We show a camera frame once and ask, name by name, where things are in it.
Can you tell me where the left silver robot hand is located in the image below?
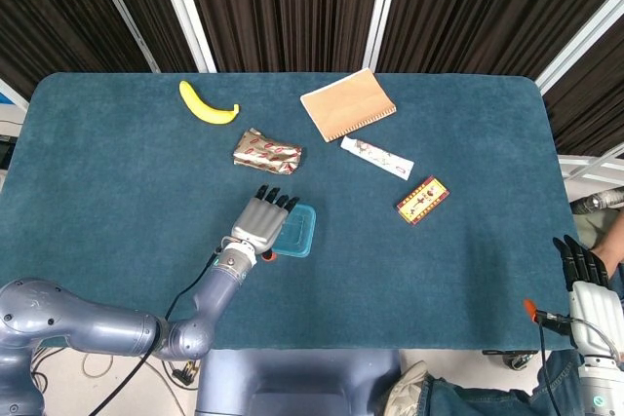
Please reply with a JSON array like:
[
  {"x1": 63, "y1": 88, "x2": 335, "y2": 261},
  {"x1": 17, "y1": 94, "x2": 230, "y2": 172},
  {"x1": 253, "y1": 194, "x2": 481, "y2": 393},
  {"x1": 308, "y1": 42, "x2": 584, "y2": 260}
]
[{"x1": 229, "y1": 184, "x2": 301, "y2": 261}]

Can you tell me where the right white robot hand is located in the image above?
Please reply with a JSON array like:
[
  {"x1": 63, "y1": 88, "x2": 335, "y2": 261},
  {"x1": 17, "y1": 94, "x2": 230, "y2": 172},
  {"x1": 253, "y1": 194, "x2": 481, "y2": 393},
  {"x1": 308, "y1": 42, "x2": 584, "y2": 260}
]
[{"x1": 524, "y1": 234, "x2": 624, "y2": 355}]

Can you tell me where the teal plastic lid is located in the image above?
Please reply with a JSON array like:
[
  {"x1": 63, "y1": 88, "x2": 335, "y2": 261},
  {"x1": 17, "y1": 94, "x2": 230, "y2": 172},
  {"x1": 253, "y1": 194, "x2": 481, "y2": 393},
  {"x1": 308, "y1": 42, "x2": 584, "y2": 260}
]
[{"x1": 271, "y1": 203, "x2": 317, "y2": 258}]

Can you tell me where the person's bare forearm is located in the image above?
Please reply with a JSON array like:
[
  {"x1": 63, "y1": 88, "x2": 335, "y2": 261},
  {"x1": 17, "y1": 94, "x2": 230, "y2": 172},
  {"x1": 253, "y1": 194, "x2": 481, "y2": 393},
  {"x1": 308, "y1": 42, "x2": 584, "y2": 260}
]
[{"x1": 590, "y1": 226, "x2": 624, "y2": 267}]

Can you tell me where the gold foil snack packet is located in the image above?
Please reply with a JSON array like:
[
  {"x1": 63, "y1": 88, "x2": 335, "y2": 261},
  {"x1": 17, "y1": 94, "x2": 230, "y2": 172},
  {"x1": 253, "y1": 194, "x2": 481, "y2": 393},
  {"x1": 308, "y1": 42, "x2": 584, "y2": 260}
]
[{"x1": 232, "y1": 128, "x2": 303, "y2": 176}]

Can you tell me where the yellow banana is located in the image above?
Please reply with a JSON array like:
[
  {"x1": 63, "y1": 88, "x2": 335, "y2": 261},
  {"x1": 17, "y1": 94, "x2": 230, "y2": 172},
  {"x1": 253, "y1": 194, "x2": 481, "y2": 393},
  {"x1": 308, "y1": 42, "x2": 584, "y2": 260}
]
[{"x1": 178, "y1": 80, "x2": 241, "y2": 125}]

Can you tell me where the white squeeze tube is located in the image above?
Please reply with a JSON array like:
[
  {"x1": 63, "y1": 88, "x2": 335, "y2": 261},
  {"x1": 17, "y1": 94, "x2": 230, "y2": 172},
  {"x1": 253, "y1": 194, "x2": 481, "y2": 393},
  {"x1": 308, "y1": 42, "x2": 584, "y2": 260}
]
[{"x1": 339, "y1": 135, "x2": 415, "y2": 182}]

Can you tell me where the blue jeans leg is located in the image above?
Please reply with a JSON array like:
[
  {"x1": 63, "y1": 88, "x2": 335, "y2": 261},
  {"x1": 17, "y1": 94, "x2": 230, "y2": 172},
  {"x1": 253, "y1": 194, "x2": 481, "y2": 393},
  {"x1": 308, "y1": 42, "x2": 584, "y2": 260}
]
[{"x1": 427, "y1": 347, "x2": 582, "y2": 416}]

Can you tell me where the teal table cloth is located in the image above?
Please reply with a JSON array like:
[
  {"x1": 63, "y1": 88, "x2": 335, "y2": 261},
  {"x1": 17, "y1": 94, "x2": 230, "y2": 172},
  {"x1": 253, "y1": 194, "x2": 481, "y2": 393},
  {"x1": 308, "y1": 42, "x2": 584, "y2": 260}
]
[{"x1": 0, "y1": 71, "x2": 574, "y2": 352}]

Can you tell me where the tan spiral notebook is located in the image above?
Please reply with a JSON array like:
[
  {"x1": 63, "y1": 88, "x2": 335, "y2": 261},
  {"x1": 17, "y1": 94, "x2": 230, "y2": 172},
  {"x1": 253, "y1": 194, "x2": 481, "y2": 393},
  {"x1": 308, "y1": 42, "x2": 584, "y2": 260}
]
[{"x1": 299, "y1": 67, "x2": 398, "y2": 143}]

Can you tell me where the blue-grey robot torso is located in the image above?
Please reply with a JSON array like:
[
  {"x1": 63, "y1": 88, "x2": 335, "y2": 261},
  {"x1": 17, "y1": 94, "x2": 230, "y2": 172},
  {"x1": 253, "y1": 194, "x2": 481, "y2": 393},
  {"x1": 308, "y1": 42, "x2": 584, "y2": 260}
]
[{"x1": 194, "y1": 348, "x2": 406, "y2": 416}]

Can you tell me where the yellow and black plug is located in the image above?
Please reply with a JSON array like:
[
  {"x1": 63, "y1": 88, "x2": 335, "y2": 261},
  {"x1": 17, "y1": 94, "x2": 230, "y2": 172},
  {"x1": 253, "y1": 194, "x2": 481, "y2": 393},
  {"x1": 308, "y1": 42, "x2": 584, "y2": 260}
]
[{"x1": 172, "y1": 359, "x2": 202, "y2": 388}]

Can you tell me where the red and yellow small box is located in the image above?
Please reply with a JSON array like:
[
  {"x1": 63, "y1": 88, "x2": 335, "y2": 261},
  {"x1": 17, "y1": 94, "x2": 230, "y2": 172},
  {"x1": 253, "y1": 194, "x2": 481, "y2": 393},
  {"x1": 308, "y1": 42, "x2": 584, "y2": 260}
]
[{"x1": 396, "y1": 175, "x2": 450, "y2": 228}]

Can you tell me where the grey worn shoe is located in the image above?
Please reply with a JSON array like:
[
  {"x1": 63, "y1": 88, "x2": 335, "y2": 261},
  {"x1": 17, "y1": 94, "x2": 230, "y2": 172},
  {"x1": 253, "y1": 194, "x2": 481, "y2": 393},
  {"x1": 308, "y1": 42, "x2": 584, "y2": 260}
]
[{"x1": 378, "y1": 359, "x2": 434, "y2": 416}]

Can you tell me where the dark brown pleated curtain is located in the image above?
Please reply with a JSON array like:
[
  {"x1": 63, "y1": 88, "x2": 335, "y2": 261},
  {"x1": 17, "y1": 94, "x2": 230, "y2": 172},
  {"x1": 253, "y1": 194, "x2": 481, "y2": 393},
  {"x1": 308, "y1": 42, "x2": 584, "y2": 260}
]
[{"x1": 0, "y1": 0, "x2": 624, "y2": 157}]

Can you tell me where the black right hand cable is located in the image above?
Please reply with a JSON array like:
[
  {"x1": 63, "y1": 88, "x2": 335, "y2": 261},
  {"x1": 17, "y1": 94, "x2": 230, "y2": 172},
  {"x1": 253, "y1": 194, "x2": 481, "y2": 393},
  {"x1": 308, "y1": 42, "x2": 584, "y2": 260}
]
[{"x1": 535, "y1": 321, "x2": 562, "y2": 416}]

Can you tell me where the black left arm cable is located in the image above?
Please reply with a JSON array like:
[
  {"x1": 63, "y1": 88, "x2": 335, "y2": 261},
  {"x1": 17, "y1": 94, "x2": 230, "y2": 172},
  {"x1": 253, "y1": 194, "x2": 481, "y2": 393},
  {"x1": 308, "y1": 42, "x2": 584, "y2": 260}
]
[{"x1": 90, "y1": 249, "x2": 220, "y2": 416}]

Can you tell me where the silver corrugated hose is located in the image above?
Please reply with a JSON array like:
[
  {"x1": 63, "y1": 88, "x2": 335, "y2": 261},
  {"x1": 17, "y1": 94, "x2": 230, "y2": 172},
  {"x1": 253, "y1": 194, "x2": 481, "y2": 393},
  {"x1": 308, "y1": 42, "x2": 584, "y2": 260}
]
[{"x1": 572, "y1": 186, "x2": 624, "y2": 215}]

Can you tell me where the white metal floor frame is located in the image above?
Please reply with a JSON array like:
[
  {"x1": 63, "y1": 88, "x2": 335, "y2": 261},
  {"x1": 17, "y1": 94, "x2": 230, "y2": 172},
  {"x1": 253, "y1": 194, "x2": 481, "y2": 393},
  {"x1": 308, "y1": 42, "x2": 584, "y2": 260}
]
[{"x1": 558, "y1": 142, "x2": 624, "y2": 188}]

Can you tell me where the wide white frame post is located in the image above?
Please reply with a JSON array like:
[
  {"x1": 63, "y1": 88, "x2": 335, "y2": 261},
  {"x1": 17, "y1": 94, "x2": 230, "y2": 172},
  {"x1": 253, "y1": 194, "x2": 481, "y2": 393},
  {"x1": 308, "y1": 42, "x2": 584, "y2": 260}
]
[{"x1": 150, "y1": 0, "x2": 218, "y2": 74}]

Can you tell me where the thin white frame post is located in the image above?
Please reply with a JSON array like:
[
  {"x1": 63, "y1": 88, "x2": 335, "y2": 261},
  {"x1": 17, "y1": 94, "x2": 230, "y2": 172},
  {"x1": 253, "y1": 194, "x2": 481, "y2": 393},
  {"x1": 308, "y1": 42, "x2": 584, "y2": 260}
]
[{"x1": 82, "y1": 0, "x2": 162, "y2": 74}]

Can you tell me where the slanted white frame post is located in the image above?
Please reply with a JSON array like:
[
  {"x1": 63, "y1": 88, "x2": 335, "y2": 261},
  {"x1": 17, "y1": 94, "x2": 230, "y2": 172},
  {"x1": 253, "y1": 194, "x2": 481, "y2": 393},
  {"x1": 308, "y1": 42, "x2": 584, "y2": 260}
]
[{"x1": 533, "y1": 0, "x2": 624, "y2": 95}]

